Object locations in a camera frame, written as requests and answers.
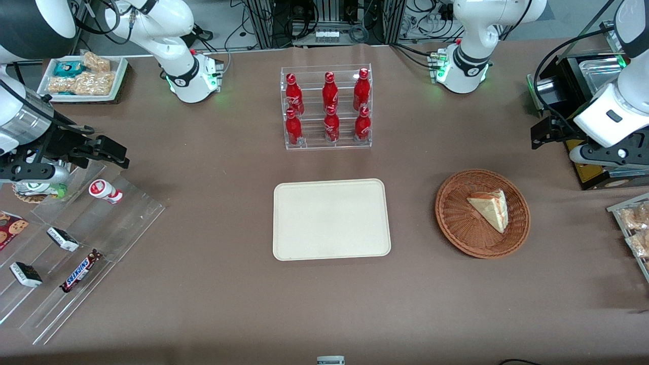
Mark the aluminium equipment rack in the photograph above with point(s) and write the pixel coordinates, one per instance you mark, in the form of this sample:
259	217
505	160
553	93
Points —
263	25

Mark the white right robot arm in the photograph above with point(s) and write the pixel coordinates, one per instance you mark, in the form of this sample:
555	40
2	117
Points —
172	25

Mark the white grey device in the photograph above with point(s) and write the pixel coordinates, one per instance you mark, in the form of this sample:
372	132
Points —
330	361

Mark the white rectangular snack tray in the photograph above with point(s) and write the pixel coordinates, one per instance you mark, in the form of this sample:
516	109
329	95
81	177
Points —
119	68

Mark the clear acrylic stepped display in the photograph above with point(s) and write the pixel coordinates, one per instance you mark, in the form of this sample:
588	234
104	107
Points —
116	223

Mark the triangular sandwich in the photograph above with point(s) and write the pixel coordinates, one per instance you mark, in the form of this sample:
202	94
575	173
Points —
492	208

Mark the brown wicker basket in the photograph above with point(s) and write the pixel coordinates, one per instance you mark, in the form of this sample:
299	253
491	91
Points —
456	228

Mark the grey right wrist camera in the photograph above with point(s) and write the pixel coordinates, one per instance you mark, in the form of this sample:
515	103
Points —
35	173

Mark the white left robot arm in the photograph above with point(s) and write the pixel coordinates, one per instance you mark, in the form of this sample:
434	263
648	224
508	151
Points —
471	30

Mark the white red yoghurt bottle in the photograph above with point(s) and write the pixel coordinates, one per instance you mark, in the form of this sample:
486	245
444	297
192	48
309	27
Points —
104	190

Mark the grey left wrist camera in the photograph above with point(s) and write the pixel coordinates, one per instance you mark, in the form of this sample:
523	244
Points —
608	155

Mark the clear acrylic bottle rack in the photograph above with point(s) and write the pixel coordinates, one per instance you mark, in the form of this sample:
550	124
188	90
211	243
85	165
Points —
314	76

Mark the red cola bottle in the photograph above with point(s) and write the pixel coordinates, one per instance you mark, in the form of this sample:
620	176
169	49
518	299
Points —
330	91
362	125
293	129
331	126
293	94
361	88

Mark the white power strip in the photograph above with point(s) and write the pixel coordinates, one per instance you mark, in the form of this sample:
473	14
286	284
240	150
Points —
327	35

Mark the metal bread tray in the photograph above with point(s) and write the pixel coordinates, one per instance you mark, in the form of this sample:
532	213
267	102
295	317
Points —
616	213

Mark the teal snack packet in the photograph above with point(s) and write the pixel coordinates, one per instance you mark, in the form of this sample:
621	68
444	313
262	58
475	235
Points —
68	68

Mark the steel food pan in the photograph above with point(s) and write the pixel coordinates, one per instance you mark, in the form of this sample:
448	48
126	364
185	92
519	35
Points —
598	71

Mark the green white snack cup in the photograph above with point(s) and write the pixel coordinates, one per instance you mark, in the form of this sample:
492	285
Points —
57	192

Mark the diagonal metal bar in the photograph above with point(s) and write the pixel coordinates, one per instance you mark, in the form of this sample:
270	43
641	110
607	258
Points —
583	35

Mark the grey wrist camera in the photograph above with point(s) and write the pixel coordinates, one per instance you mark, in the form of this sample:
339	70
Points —
608	155
35	173

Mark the grey metal module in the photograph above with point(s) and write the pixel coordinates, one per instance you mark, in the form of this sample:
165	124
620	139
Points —
545	91

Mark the brown snickers bar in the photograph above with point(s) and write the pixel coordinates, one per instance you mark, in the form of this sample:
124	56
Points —
81	271

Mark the bagged bread roll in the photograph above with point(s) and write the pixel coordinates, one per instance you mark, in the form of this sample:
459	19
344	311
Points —
639	244
635	217

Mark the dark brown box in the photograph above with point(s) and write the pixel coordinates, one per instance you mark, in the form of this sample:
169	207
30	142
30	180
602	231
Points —
125	88

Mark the red cookie box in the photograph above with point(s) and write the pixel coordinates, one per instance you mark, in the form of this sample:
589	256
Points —
10	230

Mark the clear nut snack packet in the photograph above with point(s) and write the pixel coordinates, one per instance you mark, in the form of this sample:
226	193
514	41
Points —
95	83
62	84
96	62

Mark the beige plastic tray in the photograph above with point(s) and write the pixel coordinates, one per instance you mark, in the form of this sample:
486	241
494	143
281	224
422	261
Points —
329	218

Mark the black white chocolate bar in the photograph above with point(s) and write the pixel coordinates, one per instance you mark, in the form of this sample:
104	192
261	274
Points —
26	274
63	239

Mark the black food warmer machine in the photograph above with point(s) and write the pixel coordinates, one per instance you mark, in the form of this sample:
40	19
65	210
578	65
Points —
590	175

